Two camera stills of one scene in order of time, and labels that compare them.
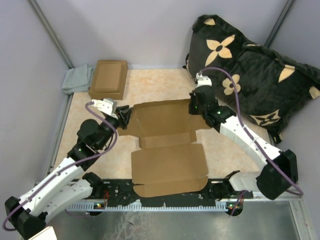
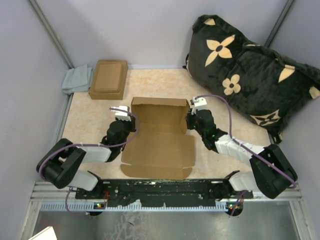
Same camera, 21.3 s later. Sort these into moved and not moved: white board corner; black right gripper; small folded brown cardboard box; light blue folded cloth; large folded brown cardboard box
Moved: black right gripper
Not moved: white board corner; large folded brown cardboard box; light blue folded cloth; small folded brown cardboard box
